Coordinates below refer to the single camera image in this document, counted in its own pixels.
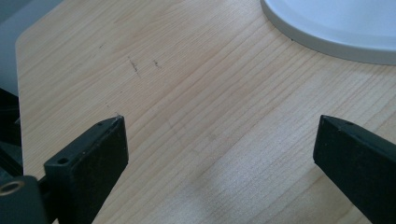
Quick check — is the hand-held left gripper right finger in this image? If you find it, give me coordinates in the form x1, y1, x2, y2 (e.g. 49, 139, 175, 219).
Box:
313, 114, 396, 224

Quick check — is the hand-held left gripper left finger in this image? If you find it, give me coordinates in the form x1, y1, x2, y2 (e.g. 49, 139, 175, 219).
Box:
43, 115, 130, 224

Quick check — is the dark stand base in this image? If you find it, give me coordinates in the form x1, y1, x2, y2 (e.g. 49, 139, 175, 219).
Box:
0, 87, 24, 181

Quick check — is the white round plate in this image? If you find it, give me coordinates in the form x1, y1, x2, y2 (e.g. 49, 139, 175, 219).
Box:
260, 0, 396, 66

